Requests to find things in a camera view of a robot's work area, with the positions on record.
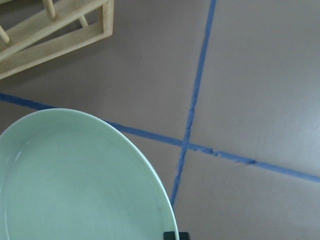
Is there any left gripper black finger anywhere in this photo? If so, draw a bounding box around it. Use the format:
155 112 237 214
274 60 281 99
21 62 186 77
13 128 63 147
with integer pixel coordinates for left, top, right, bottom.
163 231 190 240

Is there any light green plate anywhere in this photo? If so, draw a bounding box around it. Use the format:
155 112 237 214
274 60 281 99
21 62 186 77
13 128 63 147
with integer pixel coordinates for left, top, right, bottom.
0 108 179 240

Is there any wooden plate rack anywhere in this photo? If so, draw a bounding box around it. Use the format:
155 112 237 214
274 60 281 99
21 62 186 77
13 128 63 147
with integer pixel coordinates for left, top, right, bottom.
0 0 115 79

